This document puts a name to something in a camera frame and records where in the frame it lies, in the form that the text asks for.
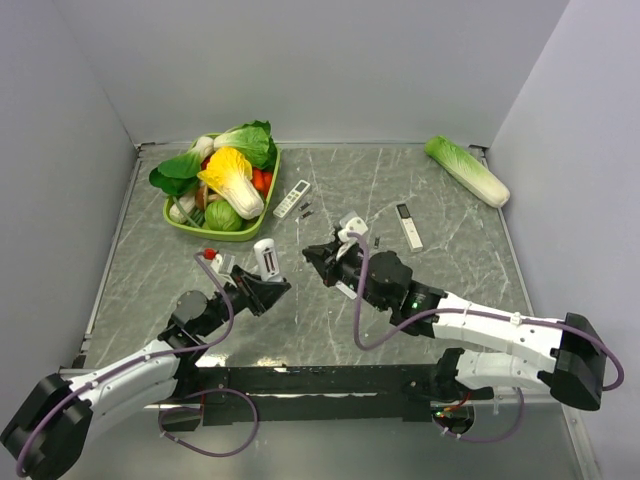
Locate green plastic basket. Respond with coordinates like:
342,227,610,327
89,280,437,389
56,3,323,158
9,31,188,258
159,133,280,242

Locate long napa cabbage toy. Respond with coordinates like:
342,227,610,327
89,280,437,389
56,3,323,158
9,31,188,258
424,136,510,209

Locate white battery cover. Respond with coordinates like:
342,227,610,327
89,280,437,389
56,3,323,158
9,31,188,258
335,282,357,300

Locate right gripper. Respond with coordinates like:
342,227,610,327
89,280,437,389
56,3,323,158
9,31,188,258
304,239,389,312

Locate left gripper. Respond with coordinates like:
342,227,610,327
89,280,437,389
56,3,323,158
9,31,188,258
197,264,290,337

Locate yellow napa cabbage toy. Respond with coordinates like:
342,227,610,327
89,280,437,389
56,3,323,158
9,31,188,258
197,147,264,220

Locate slim white remote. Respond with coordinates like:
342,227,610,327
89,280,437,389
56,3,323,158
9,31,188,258
396,203,423,252

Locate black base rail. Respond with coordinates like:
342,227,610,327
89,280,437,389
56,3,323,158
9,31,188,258
159,363,496,434

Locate green lettuce toy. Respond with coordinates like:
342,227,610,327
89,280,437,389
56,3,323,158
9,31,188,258
214,120,277,170

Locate purple cable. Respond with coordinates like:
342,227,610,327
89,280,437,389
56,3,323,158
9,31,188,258
349,232,626,446
14,252,259,476

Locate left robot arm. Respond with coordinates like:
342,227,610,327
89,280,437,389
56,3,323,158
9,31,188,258
1,267,291,479

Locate red tomato toys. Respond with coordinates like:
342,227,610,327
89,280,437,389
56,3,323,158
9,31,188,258
252,168,273,197

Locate white remote with coloured buttons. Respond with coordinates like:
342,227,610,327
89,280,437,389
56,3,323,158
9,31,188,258
253,238,284,282

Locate white mushroom toy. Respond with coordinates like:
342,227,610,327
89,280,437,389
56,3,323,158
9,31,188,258
169,193,196,224

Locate bok choy toy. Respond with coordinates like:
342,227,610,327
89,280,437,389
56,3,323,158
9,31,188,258
149,136,214,197

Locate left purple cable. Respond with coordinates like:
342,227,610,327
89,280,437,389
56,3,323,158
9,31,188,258
14,252,259,476

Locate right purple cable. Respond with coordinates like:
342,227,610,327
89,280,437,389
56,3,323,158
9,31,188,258
349,232,626,446

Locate white air conditioner remote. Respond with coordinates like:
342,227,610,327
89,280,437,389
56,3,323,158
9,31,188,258
273,180,311,219

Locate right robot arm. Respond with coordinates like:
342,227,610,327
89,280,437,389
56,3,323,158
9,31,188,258
302,242,606,411

